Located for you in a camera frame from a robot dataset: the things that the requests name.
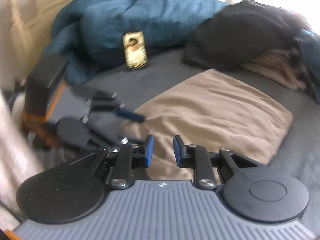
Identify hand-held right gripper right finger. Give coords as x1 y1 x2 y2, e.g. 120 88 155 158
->
173 135 258 189

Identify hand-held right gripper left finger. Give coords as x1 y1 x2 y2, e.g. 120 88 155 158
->
69 135 154 189

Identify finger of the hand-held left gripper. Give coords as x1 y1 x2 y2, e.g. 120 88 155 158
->
85 91 146 123
87 127 135 150

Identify khaki pants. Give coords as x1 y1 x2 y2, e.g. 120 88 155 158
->
121 68 293 178

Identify person's left forearm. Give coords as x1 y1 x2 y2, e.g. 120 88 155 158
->
0 90 44 230

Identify small portrait picture card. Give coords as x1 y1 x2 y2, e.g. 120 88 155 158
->
122 31 148 69

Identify cream carved headboard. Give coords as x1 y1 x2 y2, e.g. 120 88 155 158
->
7 0 85 60

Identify blue duvet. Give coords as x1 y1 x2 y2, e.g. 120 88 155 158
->
41 0 228 85

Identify beige houndstooth cloth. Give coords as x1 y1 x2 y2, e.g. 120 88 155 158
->
241 48 309 92

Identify black garment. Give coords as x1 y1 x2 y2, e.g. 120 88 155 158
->
182 0 307 70

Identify blue denim jeans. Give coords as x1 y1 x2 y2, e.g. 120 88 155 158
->
296 29 320 104

